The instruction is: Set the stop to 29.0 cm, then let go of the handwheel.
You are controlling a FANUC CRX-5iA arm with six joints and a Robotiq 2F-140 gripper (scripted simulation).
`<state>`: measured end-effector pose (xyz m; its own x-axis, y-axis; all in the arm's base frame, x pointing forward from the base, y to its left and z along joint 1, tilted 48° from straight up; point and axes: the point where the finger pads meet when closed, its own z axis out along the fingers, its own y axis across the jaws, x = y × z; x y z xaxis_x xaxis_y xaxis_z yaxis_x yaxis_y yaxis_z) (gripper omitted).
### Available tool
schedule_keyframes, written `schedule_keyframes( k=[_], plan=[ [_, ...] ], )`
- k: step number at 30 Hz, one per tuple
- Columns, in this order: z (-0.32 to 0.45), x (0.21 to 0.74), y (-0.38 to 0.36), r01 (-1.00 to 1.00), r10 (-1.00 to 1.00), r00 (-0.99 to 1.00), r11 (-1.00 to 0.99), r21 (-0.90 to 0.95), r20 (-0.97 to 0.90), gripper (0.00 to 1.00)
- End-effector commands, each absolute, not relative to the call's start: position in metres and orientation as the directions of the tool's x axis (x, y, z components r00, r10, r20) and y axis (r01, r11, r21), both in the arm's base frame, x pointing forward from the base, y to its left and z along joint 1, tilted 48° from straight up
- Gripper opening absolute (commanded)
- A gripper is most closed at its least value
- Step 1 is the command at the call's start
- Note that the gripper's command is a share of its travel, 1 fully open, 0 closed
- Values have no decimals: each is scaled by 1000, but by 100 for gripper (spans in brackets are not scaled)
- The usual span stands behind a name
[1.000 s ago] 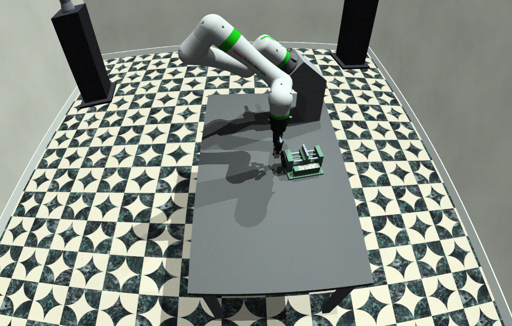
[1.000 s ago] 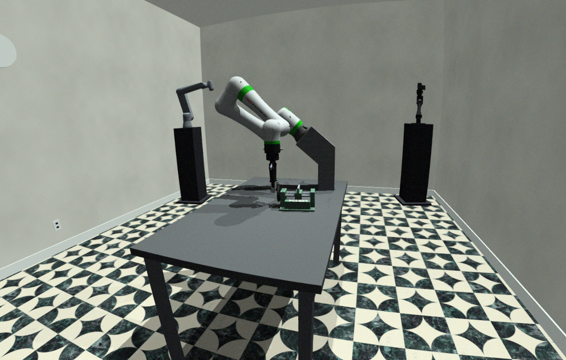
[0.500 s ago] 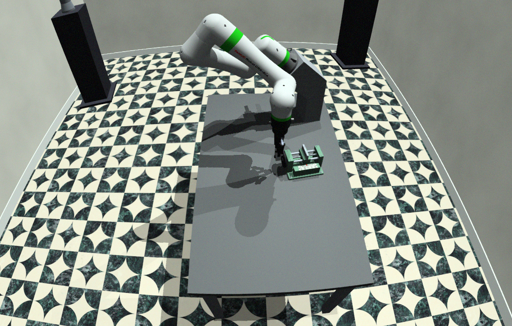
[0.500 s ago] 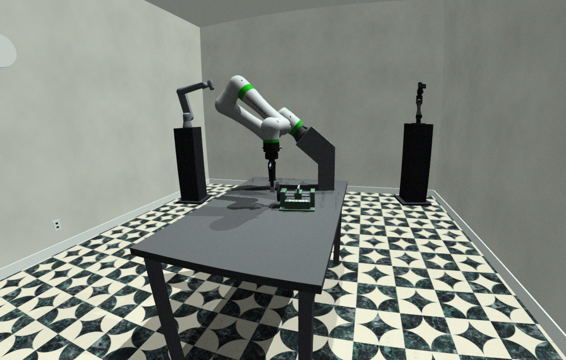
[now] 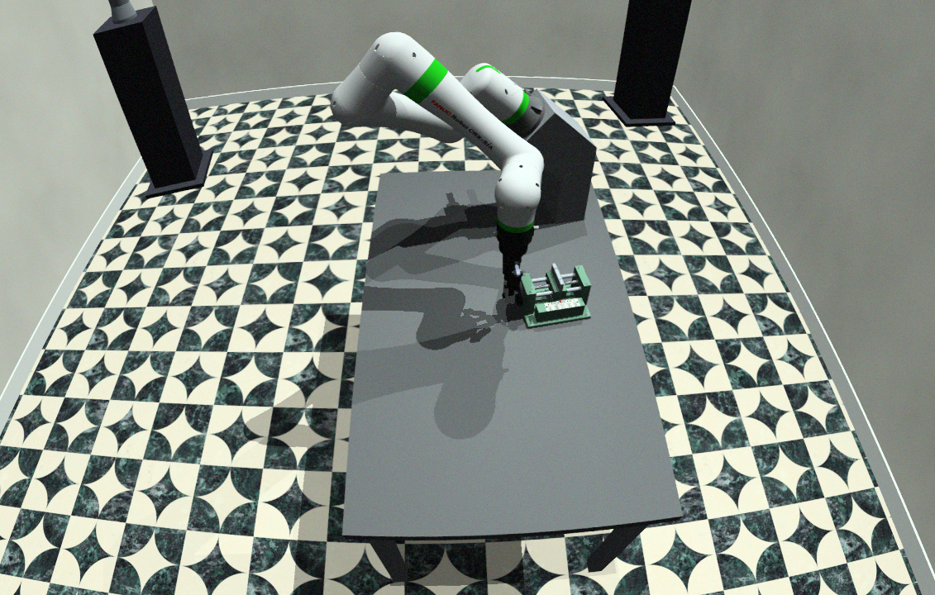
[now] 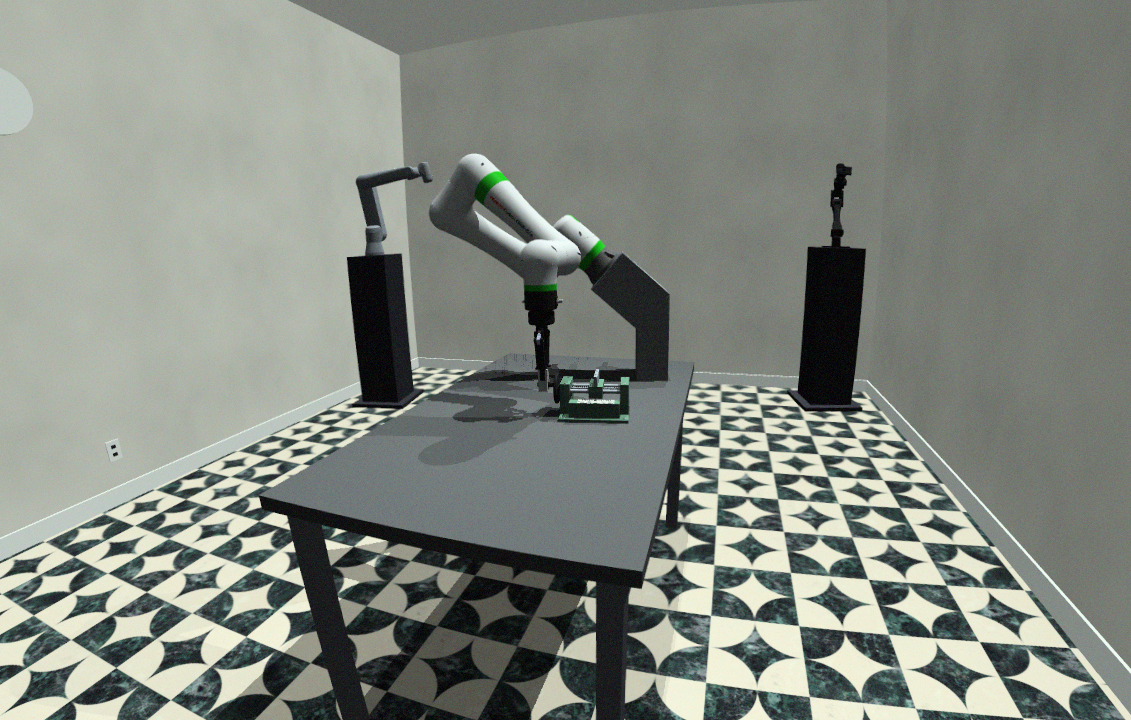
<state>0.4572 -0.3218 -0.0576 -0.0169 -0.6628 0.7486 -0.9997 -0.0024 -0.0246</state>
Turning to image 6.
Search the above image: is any green bench vise with handwheel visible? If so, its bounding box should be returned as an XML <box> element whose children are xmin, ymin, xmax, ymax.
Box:
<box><xmin>549</xmin><ymin>368</ymin><xmax>629</xmax><ymax>423</ymax></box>

